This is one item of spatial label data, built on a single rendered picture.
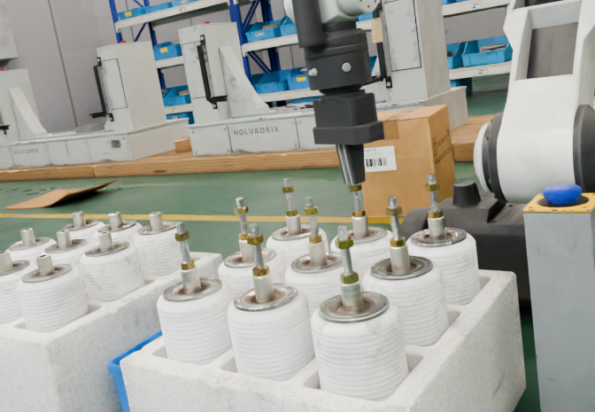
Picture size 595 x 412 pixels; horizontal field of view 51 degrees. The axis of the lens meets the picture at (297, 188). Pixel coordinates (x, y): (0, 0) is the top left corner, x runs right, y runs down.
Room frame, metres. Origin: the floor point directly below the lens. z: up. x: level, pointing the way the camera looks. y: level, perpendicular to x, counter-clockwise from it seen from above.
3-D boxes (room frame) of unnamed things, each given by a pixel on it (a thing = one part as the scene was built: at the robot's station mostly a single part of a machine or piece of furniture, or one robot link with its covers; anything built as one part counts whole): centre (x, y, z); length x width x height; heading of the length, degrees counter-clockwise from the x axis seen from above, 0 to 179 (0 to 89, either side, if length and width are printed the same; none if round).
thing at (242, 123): (3.38, -0.18, 0.45); 1.45 x 0.57 x 0.74; 54
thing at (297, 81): (6.46, -0.35, 0.36); 0.50 x 0.38 x 0.21; 145
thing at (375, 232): (0.88, -0.08, 0.25); 0.08 x 0.08 x 0.01
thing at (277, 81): (6.74, -0.01, 0.36); 0.50 x 0.38 x 0.21; 145
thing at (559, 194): (0.67, -0.29, 0.32); 0.04 x 0.04 x 0.02
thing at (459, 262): (0.81, -0.18, 0.16); 0.10 x 0.10 x 0.18
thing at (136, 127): (4.56, 1.48, 0.45); 1.61 x 0.57 x 0.74; 54
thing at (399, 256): (0.71, -0.11, 0.26); 0.02 x 0.02 x 0.03
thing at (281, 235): (0.95, 0.01, 0.25); 0.08 x 0.08 x 0.01
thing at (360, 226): (0.88, -0.08, 0.26); 0.02 x 0.02 x 0.03
